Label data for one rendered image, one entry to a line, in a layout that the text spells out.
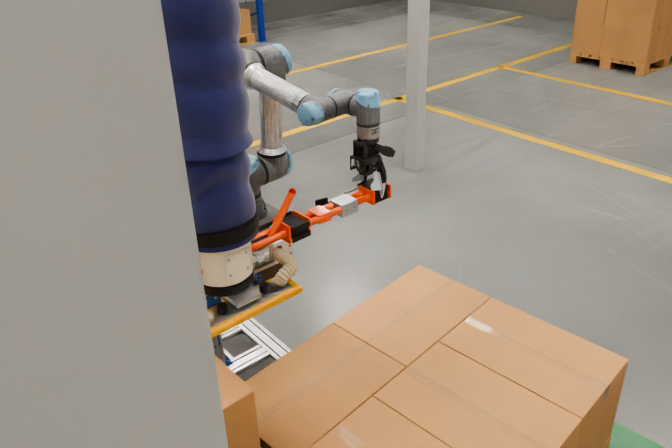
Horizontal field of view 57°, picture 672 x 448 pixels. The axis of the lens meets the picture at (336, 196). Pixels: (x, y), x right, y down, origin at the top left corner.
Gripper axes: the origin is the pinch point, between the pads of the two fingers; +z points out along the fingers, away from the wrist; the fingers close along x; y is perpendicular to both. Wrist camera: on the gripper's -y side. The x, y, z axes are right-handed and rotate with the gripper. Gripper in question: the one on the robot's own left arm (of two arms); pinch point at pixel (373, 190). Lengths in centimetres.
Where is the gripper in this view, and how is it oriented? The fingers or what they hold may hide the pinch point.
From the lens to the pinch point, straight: 210.6
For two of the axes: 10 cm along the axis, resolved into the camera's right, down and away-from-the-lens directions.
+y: -7.6, 3.1, -5.7
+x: 6.5, 3.2, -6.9
